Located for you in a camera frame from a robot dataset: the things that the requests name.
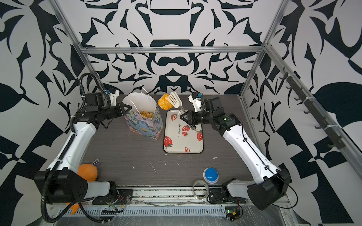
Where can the orange plush toy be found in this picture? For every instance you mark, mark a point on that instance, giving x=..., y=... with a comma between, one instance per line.
x=89, y=172

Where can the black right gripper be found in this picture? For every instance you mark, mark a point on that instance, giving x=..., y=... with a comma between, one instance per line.
x=192, y=119

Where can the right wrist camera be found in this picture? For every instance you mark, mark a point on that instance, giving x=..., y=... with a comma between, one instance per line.
x=196, y=100

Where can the wall hook rail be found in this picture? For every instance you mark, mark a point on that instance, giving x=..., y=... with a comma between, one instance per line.
x=314, y=108

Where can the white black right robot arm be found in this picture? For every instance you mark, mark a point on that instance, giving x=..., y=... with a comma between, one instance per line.
x=269, y=183

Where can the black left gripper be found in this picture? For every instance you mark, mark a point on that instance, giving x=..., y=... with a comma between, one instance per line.
x=119, y=106

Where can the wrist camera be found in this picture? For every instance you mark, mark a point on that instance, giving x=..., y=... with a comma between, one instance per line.
x=113, y=94
x=196, y=100

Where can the round bread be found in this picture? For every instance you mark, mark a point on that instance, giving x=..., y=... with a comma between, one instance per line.
x=164, y=103

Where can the blue push button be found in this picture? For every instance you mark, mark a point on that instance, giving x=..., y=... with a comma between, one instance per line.
x=210, y=175

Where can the white strawberry tray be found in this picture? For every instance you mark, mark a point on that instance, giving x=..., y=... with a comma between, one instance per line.
x=179, y=137

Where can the small circuit board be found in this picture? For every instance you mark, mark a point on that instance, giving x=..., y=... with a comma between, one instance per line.
x=233, y=214

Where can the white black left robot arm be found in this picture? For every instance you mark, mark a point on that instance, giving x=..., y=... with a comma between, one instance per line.
x=60, y=182

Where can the floral white paper bag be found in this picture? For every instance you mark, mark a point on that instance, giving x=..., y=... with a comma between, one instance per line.
x=142, y=101

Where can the croissant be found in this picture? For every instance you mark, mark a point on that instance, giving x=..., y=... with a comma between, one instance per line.
x=146, y=114

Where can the clear tape roll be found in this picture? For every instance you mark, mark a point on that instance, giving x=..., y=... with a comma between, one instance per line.
x=200, y=189

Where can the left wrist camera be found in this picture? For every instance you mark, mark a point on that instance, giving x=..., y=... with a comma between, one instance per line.
x=113, y=94

